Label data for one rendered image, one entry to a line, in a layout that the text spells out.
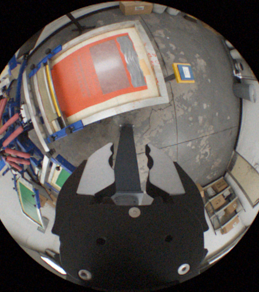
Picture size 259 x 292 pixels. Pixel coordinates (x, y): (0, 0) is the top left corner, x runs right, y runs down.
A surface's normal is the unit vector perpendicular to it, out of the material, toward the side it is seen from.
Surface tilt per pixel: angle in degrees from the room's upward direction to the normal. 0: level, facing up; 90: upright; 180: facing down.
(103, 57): 0
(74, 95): 0
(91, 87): 0
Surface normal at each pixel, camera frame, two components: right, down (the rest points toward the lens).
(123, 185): 0.03, -0.88
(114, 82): 0.00, 0.47
